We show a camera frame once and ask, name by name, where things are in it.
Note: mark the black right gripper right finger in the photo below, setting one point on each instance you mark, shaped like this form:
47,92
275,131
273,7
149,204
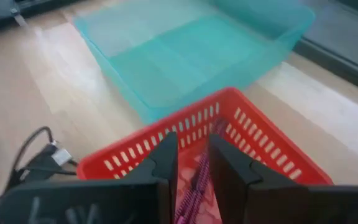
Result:
238,189

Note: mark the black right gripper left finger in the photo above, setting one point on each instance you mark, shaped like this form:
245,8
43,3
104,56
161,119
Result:
154,193

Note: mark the teal translucent plastic bin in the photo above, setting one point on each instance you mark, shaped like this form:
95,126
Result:
185,59

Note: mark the red slotted plastic basket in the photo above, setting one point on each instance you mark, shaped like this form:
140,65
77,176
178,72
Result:
259,115

